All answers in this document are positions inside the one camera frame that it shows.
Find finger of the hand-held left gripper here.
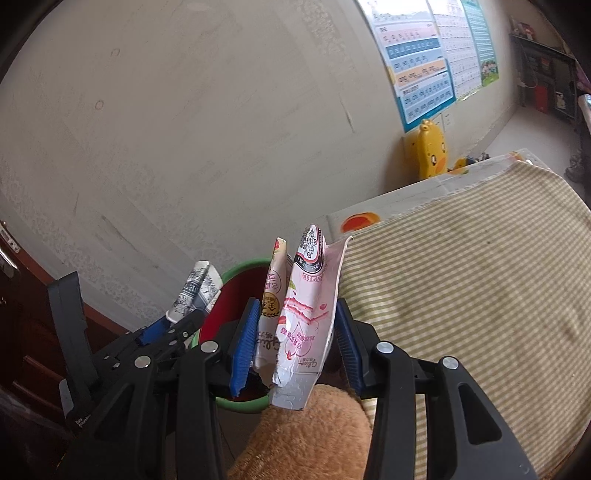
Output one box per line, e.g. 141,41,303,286
139,309,206,364
93,318,172,371

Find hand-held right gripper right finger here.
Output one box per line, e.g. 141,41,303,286
336,299,539,480

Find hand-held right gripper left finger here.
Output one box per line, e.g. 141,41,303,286
62,298,262,480

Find black and white paper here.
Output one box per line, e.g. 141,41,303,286
166,260,223,324

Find pink and white wrapper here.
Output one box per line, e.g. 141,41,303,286
253,223,354,412

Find green bin with red inside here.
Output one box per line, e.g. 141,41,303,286
187,258,274,414

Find brown wooden cabinet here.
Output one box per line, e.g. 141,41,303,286
0,220,131,462

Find person's brown fuzzy clothing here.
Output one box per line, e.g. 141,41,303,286
226,382,375,480

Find yellow duck stool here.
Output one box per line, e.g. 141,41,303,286
405,118,449,179

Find small yellow and blue toy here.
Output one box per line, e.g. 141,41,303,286
450,154,491,175

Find pair of shoes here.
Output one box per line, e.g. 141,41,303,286
565,151,588,184

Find dark shelf desk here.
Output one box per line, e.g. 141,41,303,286
509,31,579,124

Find boxes on shelf desk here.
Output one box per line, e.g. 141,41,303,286
510,16,537,39

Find blue-bordered letter wall poster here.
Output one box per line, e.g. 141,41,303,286
358,0,456,135

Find white chart wall poster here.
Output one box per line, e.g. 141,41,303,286
427,0,484,100

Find green-bordered chart wall poster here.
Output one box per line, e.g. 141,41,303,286
462,0,501,88

